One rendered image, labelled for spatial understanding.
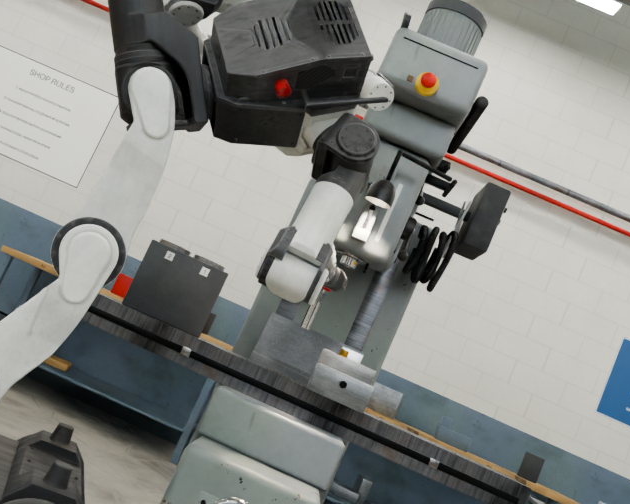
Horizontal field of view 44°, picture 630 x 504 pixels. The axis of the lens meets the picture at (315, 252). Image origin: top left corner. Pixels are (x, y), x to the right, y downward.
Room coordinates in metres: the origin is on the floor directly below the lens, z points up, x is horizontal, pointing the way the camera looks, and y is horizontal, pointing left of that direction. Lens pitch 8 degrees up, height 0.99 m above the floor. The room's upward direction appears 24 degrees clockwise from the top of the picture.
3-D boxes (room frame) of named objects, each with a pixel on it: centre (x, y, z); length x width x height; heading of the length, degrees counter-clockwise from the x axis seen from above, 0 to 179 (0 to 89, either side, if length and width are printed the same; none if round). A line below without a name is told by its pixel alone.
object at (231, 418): (2.15, -0.10, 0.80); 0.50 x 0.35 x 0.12; 177
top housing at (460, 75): (2.17, -0.10, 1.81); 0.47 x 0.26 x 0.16; 177
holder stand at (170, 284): (2.14, 0.30, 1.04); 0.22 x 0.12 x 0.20; 96
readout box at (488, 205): (2.43, -0.45, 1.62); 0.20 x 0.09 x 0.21; 177
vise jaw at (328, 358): (2.09, -0.20, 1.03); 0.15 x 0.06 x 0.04; 87
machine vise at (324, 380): (2.12, -0.20, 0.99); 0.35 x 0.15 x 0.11; 177
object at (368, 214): (2.04, -0.09, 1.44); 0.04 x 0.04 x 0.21; 87
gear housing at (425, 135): (2.19, -0.10, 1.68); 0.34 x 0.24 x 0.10; 177
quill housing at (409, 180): (2.16, -0.10, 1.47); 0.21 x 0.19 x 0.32; 87
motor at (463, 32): (2.40, -0.11, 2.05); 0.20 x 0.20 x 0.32
